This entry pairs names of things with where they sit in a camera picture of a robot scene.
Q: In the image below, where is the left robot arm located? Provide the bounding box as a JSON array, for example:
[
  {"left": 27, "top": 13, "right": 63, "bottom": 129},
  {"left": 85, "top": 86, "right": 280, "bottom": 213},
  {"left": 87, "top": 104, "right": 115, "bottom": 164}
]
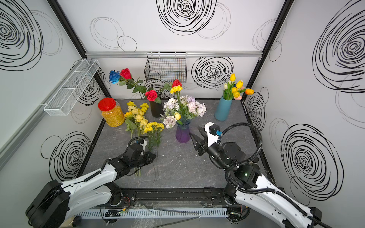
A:
[{"left": 26, "top": 141, "right": 156, "bottom": 228}]

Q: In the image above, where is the red lid plastic jar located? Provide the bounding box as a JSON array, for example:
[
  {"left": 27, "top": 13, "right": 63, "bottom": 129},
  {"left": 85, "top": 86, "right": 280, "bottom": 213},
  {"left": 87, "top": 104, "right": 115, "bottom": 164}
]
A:
[{"left": 98, "top": 97, "right": 125, "bottom": 127}]

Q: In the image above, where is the blue rose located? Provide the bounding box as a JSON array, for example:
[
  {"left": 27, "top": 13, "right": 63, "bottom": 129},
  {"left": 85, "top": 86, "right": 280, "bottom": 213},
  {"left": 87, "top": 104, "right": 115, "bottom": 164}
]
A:
[{"left": 109, "top": 70, "right": 121, "bottom": 84}]

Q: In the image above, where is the red rose top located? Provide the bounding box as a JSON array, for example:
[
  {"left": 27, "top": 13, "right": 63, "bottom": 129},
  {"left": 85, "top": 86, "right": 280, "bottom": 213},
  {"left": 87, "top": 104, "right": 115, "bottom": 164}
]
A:
[{"left": 119, "top": 67, "right": 183, "bottom": 99}]

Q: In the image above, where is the yellow rose stem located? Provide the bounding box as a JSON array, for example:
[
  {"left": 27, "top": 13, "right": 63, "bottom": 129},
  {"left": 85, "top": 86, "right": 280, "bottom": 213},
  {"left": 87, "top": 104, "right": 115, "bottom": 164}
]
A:
[{"left": 125, "top": 103, "right": 149, "bottom": 138}]

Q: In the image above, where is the black wire basket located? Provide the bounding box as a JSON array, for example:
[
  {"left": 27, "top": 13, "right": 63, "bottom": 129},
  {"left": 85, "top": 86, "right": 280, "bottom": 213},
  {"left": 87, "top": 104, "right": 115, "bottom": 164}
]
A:
[{"left": 144, "top": 52, "right": 187, "bottom": 83}]

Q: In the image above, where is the purple glass vase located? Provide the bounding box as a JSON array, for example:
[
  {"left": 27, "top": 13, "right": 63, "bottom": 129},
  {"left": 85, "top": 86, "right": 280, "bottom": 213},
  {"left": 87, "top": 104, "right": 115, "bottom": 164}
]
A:
[{"left": 175, "top": 121, "right": 190, "bottom": 143}]

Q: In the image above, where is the yellow carnation stem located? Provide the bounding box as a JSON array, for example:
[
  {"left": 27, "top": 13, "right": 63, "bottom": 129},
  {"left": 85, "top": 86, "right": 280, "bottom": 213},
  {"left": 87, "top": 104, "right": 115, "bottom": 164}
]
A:
[
  {"left": 147, "top": 122, "right": 157, "bottom": 151},
  {"left": 170, "top": 85, "right": 183, "bottom": 99},
  {"left": 144, "top": 126, "right": 155, "bottom": 150},
  {"left": 156, "top": 123, "right": 164, "bottom": 179}
]

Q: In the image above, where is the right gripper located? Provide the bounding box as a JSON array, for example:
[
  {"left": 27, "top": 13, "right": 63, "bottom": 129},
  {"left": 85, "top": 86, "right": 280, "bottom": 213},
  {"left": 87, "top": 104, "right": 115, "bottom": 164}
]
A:
[{"left": 190, "top": 126, "right": 230, "bottom": 172}]

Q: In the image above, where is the sunflower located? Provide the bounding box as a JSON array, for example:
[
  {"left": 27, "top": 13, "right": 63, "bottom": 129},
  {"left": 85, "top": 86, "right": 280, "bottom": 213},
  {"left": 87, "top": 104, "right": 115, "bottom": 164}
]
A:
[{"left": 124, "top": 112, "right": 137, "bottom": 133}]

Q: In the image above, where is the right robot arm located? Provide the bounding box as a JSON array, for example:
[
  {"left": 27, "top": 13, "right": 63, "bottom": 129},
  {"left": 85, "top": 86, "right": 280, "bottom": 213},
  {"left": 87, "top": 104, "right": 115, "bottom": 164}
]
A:
[{"left": 189, "top": 122, "right": 328, "bottom": 228}]

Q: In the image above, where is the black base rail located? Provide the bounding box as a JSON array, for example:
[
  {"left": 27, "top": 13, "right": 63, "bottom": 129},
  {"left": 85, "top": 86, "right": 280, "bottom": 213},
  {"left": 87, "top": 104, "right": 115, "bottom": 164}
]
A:
[{"left": 107, "top": 187, "right": 236, "bottom": 207}]

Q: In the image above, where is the yellow tulip bouquet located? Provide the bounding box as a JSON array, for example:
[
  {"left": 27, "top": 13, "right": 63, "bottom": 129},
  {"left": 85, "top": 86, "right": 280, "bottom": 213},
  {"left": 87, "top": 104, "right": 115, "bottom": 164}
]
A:
[{"left": 222, "top": 74, "right": 254, "bottom": 101}]

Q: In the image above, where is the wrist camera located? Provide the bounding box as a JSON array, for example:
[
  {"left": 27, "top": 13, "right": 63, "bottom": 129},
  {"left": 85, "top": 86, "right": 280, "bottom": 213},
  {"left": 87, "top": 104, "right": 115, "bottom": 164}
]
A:
[
  {"left": 204, "top": 122, "right": 223, "bottom": 147},
  {"left": 138, "top": 139, "right": 148, "bottom": 152}
]

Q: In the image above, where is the white cable duct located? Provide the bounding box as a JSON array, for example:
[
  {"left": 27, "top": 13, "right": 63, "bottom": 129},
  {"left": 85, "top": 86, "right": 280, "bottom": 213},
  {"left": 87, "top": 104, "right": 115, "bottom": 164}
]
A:
[{"left": 78, "top": 208, "right": 228, "bottom": 219}]

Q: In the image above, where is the white wire shelf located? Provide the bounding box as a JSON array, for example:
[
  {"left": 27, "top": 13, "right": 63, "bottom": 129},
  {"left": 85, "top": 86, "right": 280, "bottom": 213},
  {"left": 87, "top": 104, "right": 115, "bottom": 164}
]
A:
[{"left": 43, "top": 59, "right": 101, "bottom": 116}]

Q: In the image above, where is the yellow poppy stem large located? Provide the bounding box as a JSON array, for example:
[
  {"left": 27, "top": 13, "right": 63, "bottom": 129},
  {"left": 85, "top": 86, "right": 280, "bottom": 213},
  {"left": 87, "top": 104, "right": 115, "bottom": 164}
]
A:
[{"left": 136, "top": 102, "right": 150, "bottom": 177}]

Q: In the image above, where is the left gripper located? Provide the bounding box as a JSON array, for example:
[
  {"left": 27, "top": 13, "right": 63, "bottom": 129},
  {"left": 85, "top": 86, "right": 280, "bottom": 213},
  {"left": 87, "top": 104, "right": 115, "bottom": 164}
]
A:
[{"left": 131, "top": 150, "right": 158, "bottom": 169}]

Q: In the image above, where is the red rose low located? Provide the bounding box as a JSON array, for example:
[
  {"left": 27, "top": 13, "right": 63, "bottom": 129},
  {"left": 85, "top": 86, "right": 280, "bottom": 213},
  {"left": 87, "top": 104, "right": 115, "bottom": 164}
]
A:
[{"left": 145, "top": 89, "right": 161, "bottom": 104}]

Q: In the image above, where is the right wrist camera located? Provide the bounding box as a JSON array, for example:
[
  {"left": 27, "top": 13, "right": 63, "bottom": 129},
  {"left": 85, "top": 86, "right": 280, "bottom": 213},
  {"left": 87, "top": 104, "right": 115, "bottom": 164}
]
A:
[{"left": 204, "top": 122, "right": 223, "bottom": 147}]

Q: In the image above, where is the teal ceramic vase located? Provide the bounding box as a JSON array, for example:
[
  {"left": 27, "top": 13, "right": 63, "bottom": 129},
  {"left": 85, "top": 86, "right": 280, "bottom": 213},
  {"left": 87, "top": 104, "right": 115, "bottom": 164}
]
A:
[{"left": 214, "top": 97, "right": 232, "bottom": 121}]

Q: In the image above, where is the black vase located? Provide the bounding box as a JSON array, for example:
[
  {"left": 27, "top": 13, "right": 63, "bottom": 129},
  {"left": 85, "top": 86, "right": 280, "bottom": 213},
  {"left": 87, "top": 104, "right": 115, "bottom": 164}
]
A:
[{"left": 149, "top": 101, "right": 163, "bottom": 118}]

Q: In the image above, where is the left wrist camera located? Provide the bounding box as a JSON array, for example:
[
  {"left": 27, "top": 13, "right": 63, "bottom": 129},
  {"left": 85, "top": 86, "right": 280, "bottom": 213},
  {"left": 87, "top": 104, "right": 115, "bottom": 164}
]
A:
[{"left": 138, "top": 139, "right": 148, "bottom": 152}]

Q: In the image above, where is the yellow carnation bouquet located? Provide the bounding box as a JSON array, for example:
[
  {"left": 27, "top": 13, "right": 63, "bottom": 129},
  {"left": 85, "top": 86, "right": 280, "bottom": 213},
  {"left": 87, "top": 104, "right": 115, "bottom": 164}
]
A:
[{"left": 161, "top": 96, "right": 207, "bottom": 129}]

